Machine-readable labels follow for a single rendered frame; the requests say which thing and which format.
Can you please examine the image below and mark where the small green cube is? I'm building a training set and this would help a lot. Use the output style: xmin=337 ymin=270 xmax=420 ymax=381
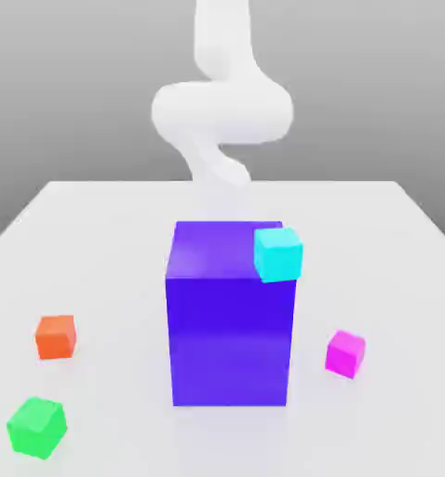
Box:
xmin=6 ymin=395 xmax=69 ymax=461

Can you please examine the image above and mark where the large purple box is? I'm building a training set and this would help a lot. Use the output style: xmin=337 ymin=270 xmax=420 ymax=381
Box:
xmin=164 ymin=220 xmax=297 ymax=408

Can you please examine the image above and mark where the small cyan cube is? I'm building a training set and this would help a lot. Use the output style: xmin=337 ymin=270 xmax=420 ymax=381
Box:
xmin=252 ymin=225 xmax=304 ymax=284

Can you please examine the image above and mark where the small orange cube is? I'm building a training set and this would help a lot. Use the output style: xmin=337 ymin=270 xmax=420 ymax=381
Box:
xmin=34 ymin=314 xmax=77 ymax=361

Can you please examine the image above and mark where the small magenta cube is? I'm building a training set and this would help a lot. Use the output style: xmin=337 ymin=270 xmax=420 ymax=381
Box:
xmin=324 ymin=329 xmax=368 ymax=380

